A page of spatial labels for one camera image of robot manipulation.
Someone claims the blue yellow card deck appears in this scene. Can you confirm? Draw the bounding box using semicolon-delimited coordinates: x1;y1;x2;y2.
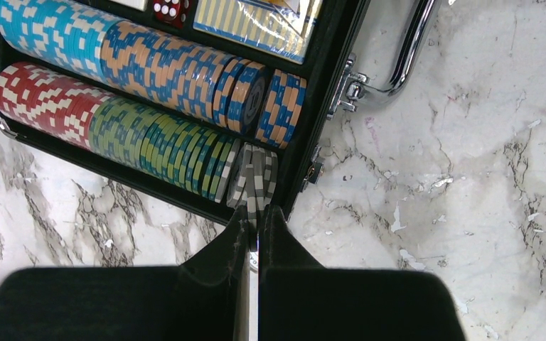
193;0;323;65

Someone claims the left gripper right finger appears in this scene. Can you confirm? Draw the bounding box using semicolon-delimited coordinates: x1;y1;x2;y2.
258;205;465;340

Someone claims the chrome case handle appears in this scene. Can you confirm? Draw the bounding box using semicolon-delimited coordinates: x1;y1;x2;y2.
328;0;443;119

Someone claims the white one poker chip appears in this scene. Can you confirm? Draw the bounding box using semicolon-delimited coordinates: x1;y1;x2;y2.
245;147;265;272

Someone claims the red white chip stack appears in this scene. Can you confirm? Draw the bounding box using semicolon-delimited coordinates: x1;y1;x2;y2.
0;62;279;210

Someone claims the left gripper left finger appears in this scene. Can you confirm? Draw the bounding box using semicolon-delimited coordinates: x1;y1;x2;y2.
0;207;250;340

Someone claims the black poker chip case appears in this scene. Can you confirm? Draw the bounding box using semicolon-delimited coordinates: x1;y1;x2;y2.
0;1;369;224

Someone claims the red dice row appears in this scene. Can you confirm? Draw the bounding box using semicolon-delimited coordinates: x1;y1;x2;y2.
152;0;192;28

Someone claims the light blue chip stack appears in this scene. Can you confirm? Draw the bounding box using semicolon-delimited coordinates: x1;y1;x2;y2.
0;0;308;150

